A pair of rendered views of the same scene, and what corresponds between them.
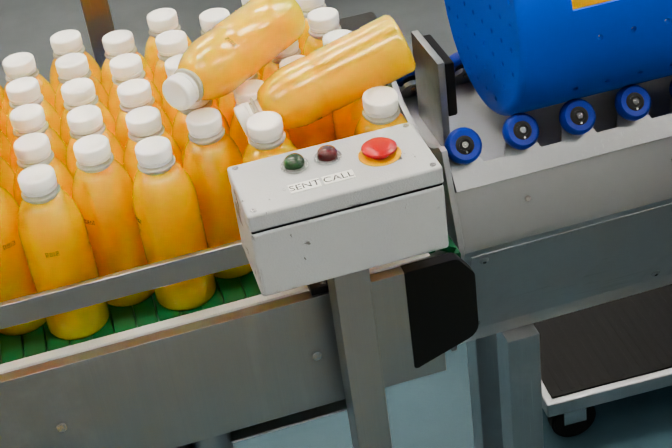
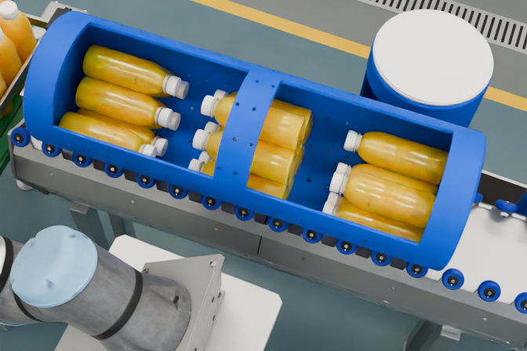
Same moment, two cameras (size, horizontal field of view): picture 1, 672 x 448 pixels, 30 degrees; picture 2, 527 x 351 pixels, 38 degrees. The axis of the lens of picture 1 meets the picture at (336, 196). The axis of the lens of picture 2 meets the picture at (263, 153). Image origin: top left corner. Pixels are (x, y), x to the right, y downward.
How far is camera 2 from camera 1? 1.43 m
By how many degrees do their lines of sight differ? 31
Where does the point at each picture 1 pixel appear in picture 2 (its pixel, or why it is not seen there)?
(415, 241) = not seen: outside the picture
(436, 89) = not seen: hidden behind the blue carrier
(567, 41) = (49, 136)
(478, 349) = not seen: hidden behind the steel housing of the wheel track
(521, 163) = (49, 160)
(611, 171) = (98, 187)
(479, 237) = (24, 175)
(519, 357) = (76, 215)
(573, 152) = (78, 170)
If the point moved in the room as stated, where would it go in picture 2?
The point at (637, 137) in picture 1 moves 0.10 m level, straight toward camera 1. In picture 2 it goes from (113, 182) to (75, 210)
